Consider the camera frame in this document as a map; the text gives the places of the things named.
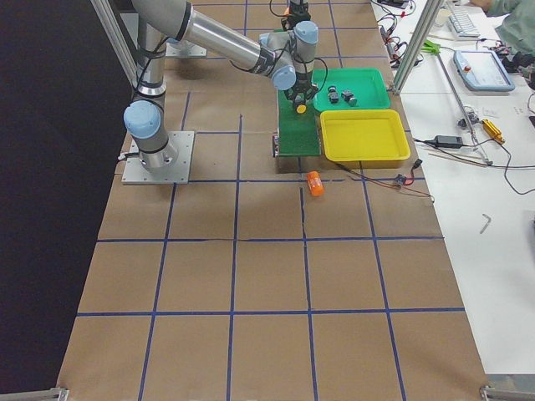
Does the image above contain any green handled reacher tool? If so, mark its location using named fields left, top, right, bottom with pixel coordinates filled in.
left=422, top=39, right=493, bottom=166

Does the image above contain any green push button switch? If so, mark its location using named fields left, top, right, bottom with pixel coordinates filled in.
left=342, top=89, right=358, bottom=107

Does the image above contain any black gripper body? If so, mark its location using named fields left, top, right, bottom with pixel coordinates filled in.
left=284, top=79, right=319, bottom=104

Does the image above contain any yellow push button switch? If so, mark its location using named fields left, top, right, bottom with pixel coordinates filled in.
left=293, top=95, right=307, bottom=114

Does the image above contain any green plastic tray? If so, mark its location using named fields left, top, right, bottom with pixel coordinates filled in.
left=313, top=68, right=390, bottom=113

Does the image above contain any small circuit board with wires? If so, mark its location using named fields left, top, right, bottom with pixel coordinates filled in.
left=393, top=174, right=412, bottom=187

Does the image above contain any green conveyor belt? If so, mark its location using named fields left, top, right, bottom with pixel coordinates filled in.
left=273, top=29, right=322, bottom=159

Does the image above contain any gold resistor block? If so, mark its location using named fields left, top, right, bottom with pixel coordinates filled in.
left=481, top=119, right=505, bottom=145

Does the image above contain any yellow plastic tray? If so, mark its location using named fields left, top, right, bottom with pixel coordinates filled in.
left=320, top=109, right=410, bottom=165

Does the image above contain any teach pendant tablet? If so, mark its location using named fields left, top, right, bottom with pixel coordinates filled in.
left=453, top=50, right=515, bottom=92

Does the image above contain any metal allen key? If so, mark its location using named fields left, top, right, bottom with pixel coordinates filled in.
left=479, top=213, right=492, bottom=234

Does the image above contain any black power adapter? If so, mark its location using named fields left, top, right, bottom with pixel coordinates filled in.
left=434, top=135, right=464, bottom=149

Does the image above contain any white keyboard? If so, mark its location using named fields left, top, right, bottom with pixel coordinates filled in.
left=446, top=3, right=481, bottom=40

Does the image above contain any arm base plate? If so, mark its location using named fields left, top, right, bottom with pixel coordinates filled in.
left=166, top=38, right=207, bottom=59
left=122, top=131, right=195, bottom=185

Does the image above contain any aluminium frame post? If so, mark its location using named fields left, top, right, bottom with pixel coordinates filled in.
left=392, top=0, right=442, bottom=94

